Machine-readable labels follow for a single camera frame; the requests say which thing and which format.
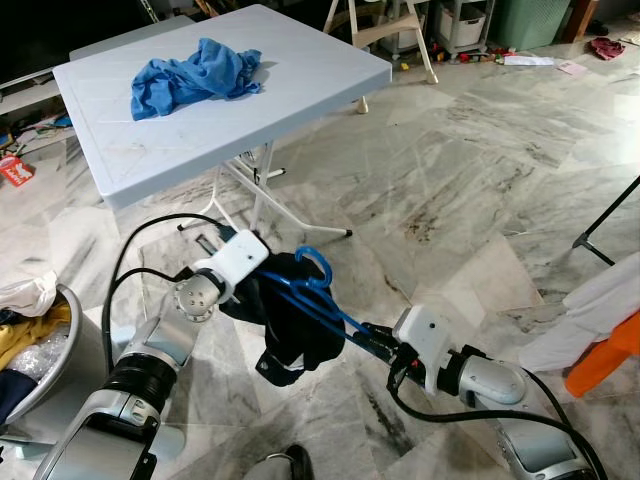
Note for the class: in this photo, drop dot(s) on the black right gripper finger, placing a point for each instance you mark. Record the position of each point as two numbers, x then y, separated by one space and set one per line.
375 335
368 349

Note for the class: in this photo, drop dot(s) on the blue plastic hanger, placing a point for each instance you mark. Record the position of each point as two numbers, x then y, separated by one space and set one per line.
335 314

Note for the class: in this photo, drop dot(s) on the navy blue garment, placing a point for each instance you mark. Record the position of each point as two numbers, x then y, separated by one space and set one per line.
290 340

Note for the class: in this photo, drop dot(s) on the blue shirt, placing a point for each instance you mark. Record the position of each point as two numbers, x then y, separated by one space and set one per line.
195 80

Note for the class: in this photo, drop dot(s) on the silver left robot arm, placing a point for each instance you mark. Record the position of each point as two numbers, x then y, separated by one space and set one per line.
160 345

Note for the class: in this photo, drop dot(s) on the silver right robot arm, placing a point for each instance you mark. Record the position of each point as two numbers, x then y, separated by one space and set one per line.
490 380

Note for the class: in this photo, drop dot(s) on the white shirt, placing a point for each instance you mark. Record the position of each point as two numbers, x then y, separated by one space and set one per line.
590 320

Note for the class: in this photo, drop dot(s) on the orange shirt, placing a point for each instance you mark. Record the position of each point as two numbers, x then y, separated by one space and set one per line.
605 365

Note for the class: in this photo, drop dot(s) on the black metal drying rack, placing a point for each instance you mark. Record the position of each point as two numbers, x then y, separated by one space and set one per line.
600 220

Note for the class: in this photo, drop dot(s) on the white baby highchair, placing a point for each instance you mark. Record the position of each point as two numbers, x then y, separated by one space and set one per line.
390 30

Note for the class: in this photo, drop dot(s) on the white paper sheet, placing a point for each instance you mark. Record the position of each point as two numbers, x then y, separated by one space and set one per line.
528 61

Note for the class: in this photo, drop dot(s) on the white drawer trolley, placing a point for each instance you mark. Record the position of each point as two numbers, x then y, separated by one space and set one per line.
465 25

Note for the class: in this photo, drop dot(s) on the pink paper sheet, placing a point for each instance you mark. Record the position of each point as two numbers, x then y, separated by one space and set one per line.
572 68

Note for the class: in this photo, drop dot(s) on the yellow cloth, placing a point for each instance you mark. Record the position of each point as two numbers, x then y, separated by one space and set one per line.
35 335

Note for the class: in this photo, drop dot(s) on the white crumpled cloth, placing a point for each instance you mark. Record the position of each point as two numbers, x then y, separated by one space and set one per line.
30 292

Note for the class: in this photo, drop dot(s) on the green plastic bin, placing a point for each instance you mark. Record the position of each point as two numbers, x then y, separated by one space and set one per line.
530 20

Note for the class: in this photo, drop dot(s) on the red box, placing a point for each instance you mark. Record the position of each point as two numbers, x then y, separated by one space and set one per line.
15 172

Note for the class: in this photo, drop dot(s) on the black television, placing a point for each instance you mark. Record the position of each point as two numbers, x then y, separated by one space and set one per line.
50 30

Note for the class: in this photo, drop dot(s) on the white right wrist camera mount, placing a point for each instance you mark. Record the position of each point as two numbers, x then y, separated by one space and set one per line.
425 335

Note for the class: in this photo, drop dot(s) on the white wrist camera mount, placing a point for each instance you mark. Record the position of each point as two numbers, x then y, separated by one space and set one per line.
425 335
235 262

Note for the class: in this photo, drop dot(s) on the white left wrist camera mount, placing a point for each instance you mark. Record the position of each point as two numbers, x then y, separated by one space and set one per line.
235 262

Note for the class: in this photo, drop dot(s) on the brown wooden post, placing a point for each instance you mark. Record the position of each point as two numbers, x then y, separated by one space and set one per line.
580 20

